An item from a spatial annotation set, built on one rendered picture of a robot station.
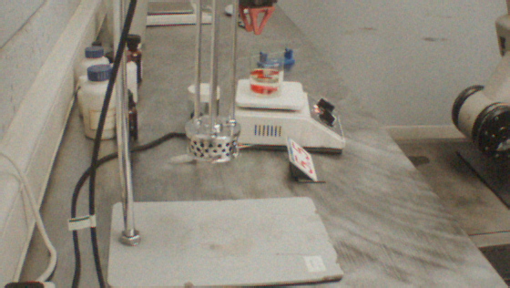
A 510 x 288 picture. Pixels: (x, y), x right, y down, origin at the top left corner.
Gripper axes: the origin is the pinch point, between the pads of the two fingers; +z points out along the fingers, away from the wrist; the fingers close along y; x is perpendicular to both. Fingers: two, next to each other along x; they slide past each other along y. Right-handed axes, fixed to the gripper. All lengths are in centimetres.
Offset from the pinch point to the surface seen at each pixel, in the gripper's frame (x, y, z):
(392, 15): 122, -63, 21
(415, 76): 136, -56, 50
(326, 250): -35, 70, 9
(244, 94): -24.9, 34.2, 0.8
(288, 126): -21.1, 42.3, 4.5
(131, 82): -36.3, 9.2, 4.4
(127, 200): -57, 56, 2
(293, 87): -14.7, 35.1, 0.8
